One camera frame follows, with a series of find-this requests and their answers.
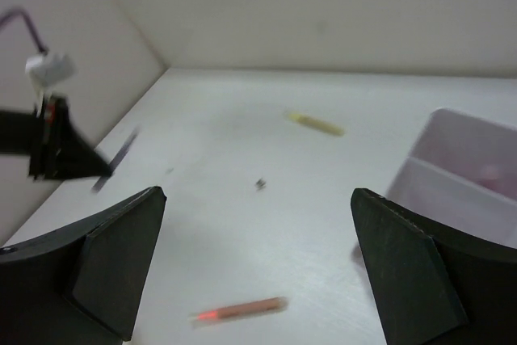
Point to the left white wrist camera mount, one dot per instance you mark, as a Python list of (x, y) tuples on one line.
[(46, 71)]

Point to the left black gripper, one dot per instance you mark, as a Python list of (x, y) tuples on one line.
[(54, 148)]

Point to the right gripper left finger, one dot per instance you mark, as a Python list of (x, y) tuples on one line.
[(82, 283)]

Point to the orange-red highlighter pen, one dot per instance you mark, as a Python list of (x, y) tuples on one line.
[(240, 311)]

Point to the yellow highlighter pen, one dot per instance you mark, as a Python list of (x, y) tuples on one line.
[(314, 123)]

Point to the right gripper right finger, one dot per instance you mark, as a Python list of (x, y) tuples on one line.
[(433, 284)]

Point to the white three-compartment organizer box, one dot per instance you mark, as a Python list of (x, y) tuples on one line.
[(461, 172)]

